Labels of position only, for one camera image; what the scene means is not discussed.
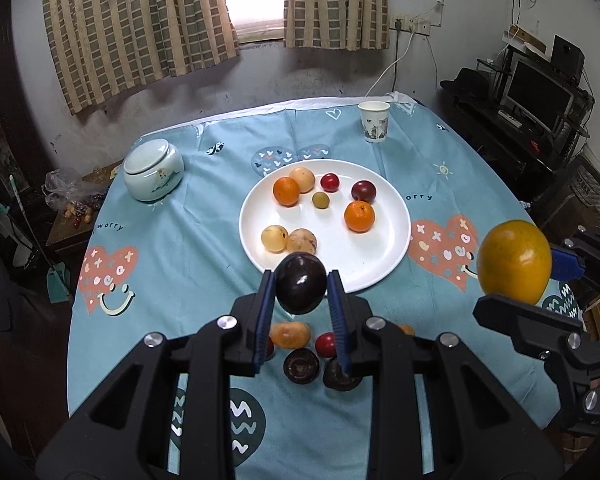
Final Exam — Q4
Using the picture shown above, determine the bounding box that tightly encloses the white lidded ceramic jar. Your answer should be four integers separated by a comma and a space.
123, 138, 185, 203

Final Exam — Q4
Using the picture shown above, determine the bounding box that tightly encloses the black mesh appliance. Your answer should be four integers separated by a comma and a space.
532, 155, 600, 241

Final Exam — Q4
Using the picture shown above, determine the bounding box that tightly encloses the teal dustpan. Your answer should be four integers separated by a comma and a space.
45, 262, 73, 305

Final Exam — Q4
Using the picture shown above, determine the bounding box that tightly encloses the dark purple plum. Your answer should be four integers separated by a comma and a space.
275, 253, 328, 316

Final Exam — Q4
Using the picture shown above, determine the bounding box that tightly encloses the yellow orange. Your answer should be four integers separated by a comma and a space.
476, 219, 553, 306
269, 321, 312, 350

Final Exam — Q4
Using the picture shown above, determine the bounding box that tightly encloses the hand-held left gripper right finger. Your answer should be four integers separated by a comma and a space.
326, 269, 567, 480

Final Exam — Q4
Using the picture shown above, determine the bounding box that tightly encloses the red tomato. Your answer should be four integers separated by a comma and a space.
314, 332, 337, 358

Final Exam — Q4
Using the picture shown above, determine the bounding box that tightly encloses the orange mandarin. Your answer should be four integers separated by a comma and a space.
272, 177, 301, 207
343, 200, 376, 233

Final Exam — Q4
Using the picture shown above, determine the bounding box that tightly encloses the mop with teal handle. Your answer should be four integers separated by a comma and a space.
7, 174, 56, 273

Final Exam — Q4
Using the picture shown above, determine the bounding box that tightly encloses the checkered beige curtain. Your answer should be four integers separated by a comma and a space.
41, 0, 242, 116
283, 0, 390, 52

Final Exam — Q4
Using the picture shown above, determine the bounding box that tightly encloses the white remote control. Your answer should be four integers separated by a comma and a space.
496, 108, 525, 129

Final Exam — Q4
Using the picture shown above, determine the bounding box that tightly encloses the tan speckled pepino melon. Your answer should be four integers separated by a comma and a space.
285, 228, 318, 256

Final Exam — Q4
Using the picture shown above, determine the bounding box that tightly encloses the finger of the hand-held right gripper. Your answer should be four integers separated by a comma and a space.
550, 229, 600, 306
472, 294, 600, 431

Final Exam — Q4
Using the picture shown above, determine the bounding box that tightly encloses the white round plate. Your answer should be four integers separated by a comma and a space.
238, 158, 412, 295

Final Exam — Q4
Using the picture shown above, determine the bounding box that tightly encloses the white power cable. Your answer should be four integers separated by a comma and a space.
364, 30, 413, 98

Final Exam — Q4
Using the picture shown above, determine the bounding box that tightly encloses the tan smooth pepino melon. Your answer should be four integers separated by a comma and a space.
288, 166, 316, 194

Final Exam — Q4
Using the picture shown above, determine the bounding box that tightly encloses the printed paper cup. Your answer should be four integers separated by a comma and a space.
357, 100, 391, 144

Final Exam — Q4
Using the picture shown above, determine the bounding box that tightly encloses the black hat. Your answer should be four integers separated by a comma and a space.
439, 66, 490, 100

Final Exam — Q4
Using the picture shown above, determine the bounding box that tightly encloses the long tan box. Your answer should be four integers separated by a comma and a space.
502, 25, 548, 55

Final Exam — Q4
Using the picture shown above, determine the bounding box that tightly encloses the clear plastic bag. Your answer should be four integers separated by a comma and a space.
44, 167, 112, 213

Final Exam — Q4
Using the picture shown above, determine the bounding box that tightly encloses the black computer desk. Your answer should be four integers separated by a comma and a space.
442, 80, 593, 186

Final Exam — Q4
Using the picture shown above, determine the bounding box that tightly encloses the light blue printed tablecloth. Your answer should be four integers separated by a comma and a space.
67, 91, 588, 480

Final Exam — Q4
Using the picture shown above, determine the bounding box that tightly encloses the small wooden side table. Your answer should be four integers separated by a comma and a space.
45, 160, 126, 261

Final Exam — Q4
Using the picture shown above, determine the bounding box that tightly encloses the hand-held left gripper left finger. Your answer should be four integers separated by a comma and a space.
34, 269, 276, 480

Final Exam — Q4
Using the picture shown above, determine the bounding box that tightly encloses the white wall socket strip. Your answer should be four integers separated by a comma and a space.
390, 16, 432, 37

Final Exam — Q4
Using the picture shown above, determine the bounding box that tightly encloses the black speaker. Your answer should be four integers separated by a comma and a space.
551, 35, 584, 83

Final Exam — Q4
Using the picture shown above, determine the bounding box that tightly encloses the computer monitor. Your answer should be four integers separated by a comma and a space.
504, 54, 577, 133

